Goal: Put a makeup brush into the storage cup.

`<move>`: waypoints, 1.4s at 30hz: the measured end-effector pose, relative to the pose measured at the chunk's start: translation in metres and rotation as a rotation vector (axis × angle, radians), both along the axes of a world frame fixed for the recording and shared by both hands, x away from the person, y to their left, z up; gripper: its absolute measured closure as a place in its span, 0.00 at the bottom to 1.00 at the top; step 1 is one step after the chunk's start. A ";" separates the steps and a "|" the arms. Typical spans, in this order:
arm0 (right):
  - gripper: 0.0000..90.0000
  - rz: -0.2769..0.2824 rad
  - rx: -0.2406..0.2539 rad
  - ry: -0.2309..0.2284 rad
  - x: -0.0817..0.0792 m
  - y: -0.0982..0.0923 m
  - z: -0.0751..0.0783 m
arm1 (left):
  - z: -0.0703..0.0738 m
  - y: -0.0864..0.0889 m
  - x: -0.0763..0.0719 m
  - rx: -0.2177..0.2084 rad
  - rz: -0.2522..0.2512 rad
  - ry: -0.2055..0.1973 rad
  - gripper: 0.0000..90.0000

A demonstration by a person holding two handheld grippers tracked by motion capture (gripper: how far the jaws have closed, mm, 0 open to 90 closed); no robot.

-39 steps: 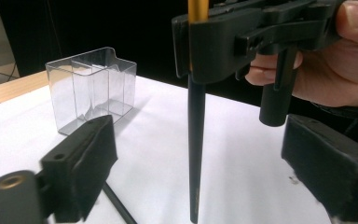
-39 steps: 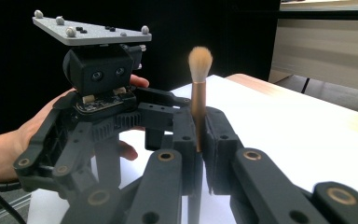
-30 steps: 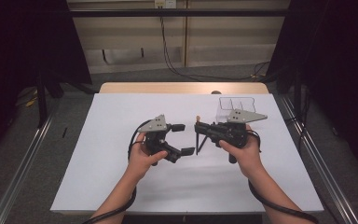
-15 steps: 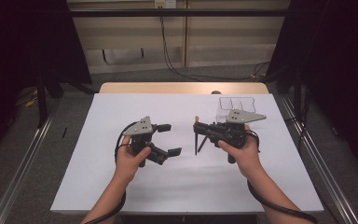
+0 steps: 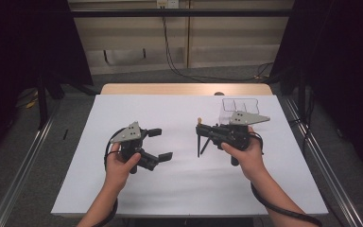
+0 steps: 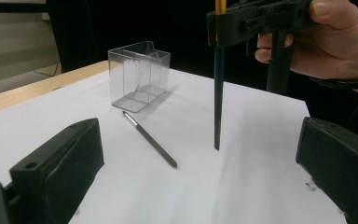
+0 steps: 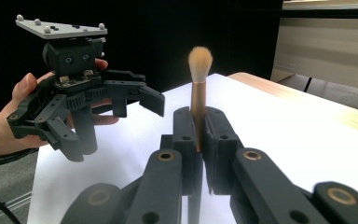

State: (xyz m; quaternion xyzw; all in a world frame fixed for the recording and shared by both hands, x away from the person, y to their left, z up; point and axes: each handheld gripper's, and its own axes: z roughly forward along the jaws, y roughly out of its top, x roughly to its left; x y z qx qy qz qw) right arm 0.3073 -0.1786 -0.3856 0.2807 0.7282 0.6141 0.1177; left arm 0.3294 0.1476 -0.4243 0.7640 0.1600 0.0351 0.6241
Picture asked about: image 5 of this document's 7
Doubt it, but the clear acrylic organizer box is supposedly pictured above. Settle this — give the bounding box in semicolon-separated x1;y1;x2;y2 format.
218;97;261;126

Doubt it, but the black wall cable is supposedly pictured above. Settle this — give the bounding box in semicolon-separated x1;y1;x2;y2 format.
161;7;273;82

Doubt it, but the black horizontal frame bar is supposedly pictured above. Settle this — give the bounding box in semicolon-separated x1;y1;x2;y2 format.
70;8;295;18

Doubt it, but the light wooden table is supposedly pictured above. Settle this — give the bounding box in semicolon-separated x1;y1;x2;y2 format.
99;82;274;96

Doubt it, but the left hand-held gripper black cable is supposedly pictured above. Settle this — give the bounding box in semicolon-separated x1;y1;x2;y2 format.
91;127;128;227

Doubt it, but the brass vertical wall strip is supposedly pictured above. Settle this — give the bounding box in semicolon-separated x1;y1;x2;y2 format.
185;0;192;69

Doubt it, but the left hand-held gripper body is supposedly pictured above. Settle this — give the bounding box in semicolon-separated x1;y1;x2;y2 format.
110;120;161;175

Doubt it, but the person's left hand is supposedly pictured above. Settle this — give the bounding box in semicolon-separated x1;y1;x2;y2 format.
105;142;142;192

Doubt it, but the aluminium floor rail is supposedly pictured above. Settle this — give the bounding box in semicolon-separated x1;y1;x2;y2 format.
0;100;62;227
284;96;363;227

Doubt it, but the black curtain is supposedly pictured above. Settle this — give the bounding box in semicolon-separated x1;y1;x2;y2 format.
268;0;363;181
0;0;95;165

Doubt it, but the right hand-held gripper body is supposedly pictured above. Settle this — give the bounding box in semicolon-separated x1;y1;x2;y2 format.
212;110;271;166

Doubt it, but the right hand-held gripper black cable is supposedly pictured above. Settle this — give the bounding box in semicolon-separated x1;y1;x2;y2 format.
249;131;323;227

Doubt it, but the person's right hand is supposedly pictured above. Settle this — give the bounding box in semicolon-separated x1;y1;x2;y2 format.
220;126;266;183

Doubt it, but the white table mat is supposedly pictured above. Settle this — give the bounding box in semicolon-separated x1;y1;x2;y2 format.
51;94;329;218

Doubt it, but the black stand pole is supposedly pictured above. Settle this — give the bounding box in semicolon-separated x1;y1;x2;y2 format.
35;74;49;130

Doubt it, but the hand-held gripper black cable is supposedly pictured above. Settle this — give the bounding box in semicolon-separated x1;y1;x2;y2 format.
91;127;128;227
249;131;323;227

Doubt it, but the white wall socket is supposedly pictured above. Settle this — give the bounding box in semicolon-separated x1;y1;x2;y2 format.
156;0;180;9

